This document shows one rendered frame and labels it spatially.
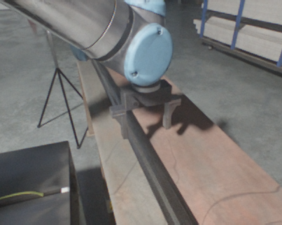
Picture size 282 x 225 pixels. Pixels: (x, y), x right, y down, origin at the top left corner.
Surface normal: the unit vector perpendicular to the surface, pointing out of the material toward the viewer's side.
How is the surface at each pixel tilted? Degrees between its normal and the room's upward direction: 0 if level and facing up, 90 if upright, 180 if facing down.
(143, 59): 93
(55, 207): 0
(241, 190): 0
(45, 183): 0
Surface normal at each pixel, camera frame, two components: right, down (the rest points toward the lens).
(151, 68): 0.63, 0.46
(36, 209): -0.02, -0.84
